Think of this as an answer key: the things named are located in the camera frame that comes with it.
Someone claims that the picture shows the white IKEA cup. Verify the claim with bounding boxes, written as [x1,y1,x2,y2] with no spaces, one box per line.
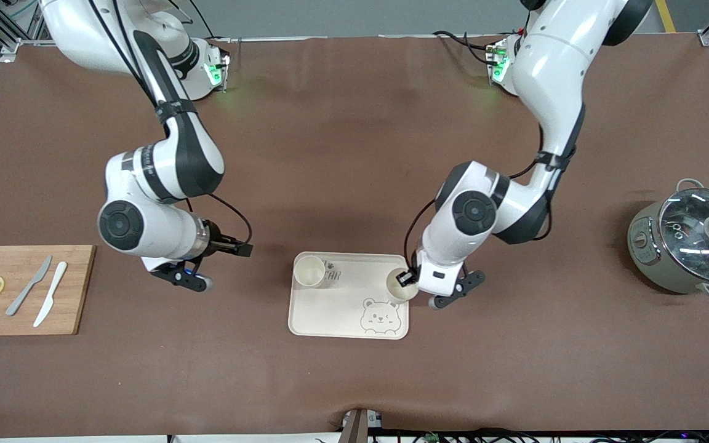
[386,269,420,303]
[294,255,326,289]

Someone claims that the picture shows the cream tray with bear print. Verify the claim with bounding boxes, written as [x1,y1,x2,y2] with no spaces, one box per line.
[287,252,410,340]

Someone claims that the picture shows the wooden cutting board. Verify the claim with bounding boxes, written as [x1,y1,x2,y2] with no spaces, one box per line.
[0,245,97,337]

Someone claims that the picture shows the white plastic knife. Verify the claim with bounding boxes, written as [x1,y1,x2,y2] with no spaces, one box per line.
[33,261,68,328]

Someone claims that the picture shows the brown table cover mat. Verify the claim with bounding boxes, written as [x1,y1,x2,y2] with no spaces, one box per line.
[0,36,709,439]

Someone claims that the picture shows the grey plastic knife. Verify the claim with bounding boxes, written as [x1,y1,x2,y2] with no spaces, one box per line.
[6,255,53,317]

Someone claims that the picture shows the grey-green electric cooking pot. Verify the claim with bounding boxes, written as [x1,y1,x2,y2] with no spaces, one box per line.
[627,178,709,301]

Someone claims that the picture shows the glass pot lid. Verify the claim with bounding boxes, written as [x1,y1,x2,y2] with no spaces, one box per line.
[658,188,709,285]

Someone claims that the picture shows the grey camera mounting post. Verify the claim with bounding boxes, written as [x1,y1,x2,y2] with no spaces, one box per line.
[341,407,383,443]

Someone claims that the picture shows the black base power cables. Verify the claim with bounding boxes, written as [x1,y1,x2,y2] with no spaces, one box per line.
[433,30,498,66]

